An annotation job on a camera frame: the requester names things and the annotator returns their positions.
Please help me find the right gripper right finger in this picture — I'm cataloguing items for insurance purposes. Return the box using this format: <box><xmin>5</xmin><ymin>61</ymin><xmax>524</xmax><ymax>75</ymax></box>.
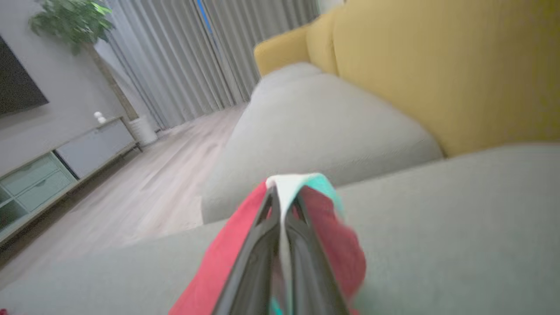
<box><xmin>284</xmin><ymin>195</ymin><xmax>350</xmax><ymax>315</ymax></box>

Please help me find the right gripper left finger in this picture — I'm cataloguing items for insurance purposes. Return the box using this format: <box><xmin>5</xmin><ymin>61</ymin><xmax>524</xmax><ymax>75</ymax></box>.
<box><xmin>212</xmin><ymin>186</ymin><xmax>280</xmax><ymax>315</ymax></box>

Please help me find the red shorts white waistband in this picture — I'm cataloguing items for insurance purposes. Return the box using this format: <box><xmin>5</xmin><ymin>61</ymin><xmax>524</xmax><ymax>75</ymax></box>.
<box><xmin>168</xmin><ymin>173</ymin><xmax>367</xmax><ymax>315</ymax></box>

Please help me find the wide grey sofa seat cushion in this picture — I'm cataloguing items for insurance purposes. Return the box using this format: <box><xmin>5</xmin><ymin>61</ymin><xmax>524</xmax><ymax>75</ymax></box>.
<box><xmin>0</xmin><ymin>143</ymin><xmax>560</xmax><ymax>315</ymax></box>

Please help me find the white ribbed plant pot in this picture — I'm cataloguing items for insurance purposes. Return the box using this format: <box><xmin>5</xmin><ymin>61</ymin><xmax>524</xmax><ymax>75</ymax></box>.
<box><xmin>129</xmin><ymin>115</ymin><xmax>159</xmax><ymax>147</ymax></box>

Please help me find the grey green tv cabinet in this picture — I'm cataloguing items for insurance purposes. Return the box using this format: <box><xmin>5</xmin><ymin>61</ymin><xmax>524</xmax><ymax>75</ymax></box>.
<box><xmin>0</xmin><ymin>116</ymin><xmax>143</xmax><ymax>245</ymax></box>

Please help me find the yellow sofa armrest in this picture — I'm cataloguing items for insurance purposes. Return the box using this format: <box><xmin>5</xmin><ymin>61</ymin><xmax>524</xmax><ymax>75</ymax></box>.
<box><xmin>254</xmin><ymin>25</ymin><xmax>312</xmax><ymax>77</ymax></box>

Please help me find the grey pleated curtain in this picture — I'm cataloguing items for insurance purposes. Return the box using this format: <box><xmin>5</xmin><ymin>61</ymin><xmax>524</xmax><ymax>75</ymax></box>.
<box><xmin>94</xmin><ymin>0</ymin><xmax>321</xmax><ymax>130</ymax></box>

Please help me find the narrow yellow sofa back cushion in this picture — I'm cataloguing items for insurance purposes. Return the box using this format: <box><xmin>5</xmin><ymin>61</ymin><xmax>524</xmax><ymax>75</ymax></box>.
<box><xmin>305</xmin><ymin>11</ymin><xmax>340</xmax><ymax>75</ymax></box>

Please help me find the wide yellow sofa back cushion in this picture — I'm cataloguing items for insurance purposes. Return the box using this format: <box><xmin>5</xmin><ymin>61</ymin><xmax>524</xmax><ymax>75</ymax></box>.
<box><xmin>332</xmin><ymin>0</ymin><xmax>560</xmax><ymax>157</ymax></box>

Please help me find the window pane behind curtain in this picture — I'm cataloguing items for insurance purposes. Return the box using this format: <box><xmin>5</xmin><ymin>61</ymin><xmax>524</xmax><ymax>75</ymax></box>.
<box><xmin>196</xmin><ymin>0</ymin><xmax>215</xmax><ymax>36</ymax></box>

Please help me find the green potted tree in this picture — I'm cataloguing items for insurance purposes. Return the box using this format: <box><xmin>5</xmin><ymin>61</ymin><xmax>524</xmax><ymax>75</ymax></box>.
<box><xmin>28</xmin><ymin>0</ymin><xmax>140</xmax><ymax>121</ymax></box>

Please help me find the black wall television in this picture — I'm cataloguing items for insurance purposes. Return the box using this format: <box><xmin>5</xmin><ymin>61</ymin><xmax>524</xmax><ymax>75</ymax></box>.
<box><xmin>0</xmin><ymin>35</ymin><xmax>49</xmax><ymax>117</ymax></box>

